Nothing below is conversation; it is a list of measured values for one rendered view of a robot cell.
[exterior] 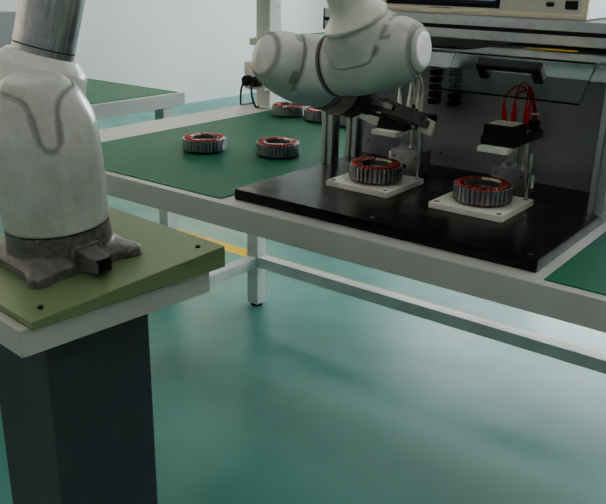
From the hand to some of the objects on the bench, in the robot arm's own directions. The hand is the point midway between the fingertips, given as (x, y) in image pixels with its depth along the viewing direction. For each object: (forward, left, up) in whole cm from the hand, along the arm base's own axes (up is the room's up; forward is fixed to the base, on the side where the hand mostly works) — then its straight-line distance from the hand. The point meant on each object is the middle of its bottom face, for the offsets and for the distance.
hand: (401, 122), depth 154 cm
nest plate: (-2, +6, -14) cm, 15 cm away
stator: (-4, +62, -15) cm, 64 cm away
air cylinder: (+16, -16, -15) cm, 27 cm away
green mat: (+32, -67, -19) cm, 76 cm away
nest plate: (+2, -18, -14) cm, 23 cm away
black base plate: (+1, -6, -16) cm, 17 cm away
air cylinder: (+13, +8, -15) cm, 21 cm away
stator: (-2, +6, -12) cm, 14 cm away
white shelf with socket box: (+44, +92, -18) cm, 103 cm away
